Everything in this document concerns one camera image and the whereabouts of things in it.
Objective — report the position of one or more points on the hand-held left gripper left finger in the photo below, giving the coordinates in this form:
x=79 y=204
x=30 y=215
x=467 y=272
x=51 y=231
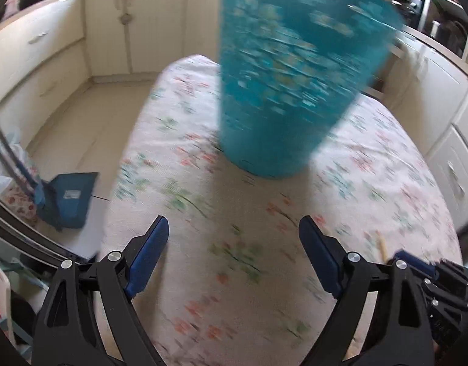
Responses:
x=148 y=251

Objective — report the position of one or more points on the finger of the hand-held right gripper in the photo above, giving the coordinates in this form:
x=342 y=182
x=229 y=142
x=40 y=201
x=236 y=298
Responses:
x=416 y=265

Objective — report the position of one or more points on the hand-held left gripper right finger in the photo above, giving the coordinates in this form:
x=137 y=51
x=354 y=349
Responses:
x=319 y=255

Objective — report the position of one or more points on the pale wooden chopstick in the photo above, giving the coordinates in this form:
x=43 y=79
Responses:
x=381 y=246

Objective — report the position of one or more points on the teal perforated plastic basket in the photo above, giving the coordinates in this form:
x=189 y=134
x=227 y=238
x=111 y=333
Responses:
x=272 y=129

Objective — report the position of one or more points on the floral tablecloth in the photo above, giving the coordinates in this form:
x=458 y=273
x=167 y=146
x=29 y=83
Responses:
x=226 y=206

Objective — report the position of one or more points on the blue dustpan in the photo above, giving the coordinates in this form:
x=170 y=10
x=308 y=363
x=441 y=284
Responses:
x=72 y=198

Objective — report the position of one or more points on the teal plastic rack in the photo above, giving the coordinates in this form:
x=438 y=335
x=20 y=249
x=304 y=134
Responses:
x=28 y=272

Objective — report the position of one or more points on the red floral bag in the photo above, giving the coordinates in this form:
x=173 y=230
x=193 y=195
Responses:
x=18 y=206

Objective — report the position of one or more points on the white plastic bag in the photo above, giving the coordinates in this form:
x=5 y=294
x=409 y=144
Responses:
x=1 y=179

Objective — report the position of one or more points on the white kitchen cabinet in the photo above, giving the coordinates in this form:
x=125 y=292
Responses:
x=439 y=91

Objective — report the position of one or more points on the cream drawer cabinet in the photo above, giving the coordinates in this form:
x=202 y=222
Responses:
x=35 y=64

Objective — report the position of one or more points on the cream corner cabinet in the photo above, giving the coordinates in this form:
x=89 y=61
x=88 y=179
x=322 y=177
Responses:
x=161 y=19

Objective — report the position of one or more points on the black stove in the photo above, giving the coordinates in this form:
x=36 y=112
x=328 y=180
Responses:
x=409 y=7

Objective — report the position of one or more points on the dark curved metal frame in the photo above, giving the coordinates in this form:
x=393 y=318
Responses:
x=28 y=242

